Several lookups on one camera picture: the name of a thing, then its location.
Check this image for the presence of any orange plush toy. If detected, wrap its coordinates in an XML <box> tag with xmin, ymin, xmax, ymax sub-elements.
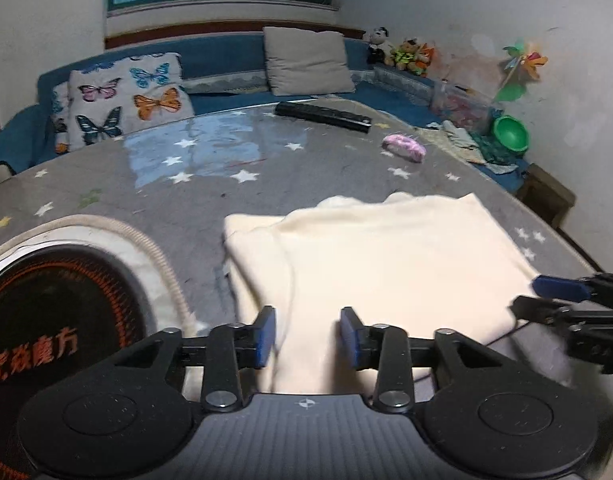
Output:
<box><xmin>413</xmin><ymin>42</ymin><xmax>438</xmax><ymax>78</ymax></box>

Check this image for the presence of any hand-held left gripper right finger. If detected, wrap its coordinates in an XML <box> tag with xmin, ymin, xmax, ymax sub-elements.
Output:
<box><xmin>339</xmin><ymin>307</ymin><xmax>495</xmax><ymax>414</ymax></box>

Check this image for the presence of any green plastic bowl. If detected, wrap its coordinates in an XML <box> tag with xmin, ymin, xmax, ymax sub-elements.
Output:
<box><xmin>491</xmin><ymin>115</ymin><xmax>531</xmax><ymax>155</ymax></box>

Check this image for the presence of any blue sofa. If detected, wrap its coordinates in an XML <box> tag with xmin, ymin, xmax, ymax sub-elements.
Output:
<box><xmin>0</xmin><ymin>31</ymin><xmax>533</xmax><ymax>192</ymax></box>

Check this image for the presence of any colourful pinwheel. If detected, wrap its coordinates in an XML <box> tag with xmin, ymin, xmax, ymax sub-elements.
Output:
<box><xmin>493</xmin><ymin>37</ymin><xmax>550</xmax><ymax>104</ymax></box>

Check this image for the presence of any clear plastic storage box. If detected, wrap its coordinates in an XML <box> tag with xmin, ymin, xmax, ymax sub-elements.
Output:
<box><xmin>428</xmin><ymin>79</ymin><xmax>503</xmax><ymax>134</ymax></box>

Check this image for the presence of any grey pillow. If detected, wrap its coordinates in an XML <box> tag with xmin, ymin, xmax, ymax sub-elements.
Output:
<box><xmin>262</xmin><ymin>26</ymin><xmax>357</xmax><ymax>97</ymax></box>

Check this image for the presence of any long black remote control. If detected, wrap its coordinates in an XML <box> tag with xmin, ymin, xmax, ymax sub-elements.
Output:
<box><xmin>274</xmin><ymin>101</ymin><xmax>373</xmax><ymax>135</ymax></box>

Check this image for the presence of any cream garment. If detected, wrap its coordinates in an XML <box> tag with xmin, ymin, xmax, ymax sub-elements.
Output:
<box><xmin>222</xmin><ymin>191</ymin><xmax>543</xmax><ymax>397</ymax></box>

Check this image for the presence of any green yellow plush toy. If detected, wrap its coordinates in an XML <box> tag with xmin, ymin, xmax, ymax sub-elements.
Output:
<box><xmin>389</xmin><ymin>37</ymin><xmax>420</xmax><ymax>74</ymax></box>

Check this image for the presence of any pile of patterned cloths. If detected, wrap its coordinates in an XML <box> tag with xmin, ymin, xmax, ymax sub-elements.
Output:
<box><xmin>415</xmin><ymin>120</ymin><xmax>521</xmax><ymax>176</ymax></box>

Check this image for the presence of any butterfly print pillow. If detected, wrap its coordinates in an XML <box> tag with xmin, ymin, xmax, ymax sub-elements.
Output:
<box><xmin>50</xmin><ymin>52</ymin><xmax>196</xmax><ymax>155</ymax></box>

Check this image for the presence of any brown wooden stool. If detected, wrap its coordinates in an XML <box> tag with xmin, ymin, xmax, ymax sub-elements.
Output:
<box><xmin>515</xmin><ymin>162</ymin><xmax>578</xmax><ymax>230</ymax></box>

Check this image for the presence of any round black table heater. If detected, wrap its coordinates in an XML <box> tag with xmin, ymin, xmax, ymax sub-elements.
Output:
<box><xmin>0</xmin><ymin>214</ymin><xmax>200</xmax><ymax>480</ymax></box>

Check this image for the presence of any panda plush toy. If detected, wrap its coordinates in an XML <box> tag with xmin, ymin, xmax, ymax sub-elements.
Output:
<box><xmin>362</xmin><ymin>25</ymin><xmax>395</xmax><ymax>67</ymax></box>

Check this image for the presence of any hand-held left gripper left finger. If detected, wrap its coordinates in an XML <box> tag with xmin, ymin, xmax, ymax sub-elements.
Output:
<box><xmin>114</xmin><ymin>305</ymin><xmax>278</xmax><ymax>414</ymax></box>

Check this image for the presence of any pink fluffy brush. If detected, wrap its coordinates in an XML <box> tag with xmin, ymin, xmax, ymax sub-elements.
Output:
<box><xmin>381</xmin><ymin>133</ymin><xmax>427</xmax><ymax>162</ymax></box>

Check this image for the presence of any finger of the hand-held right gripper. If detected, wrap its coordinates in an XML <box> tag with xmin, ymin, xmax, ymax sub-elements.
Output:
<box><xmin>510</xmin><ymin>295</ymin><xmax>613</xmax><ymax>335</ymax></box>
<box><xmin>531</xmin><ymin>272</ymin><xmax>613</xmax><ymax>311</ymax></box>

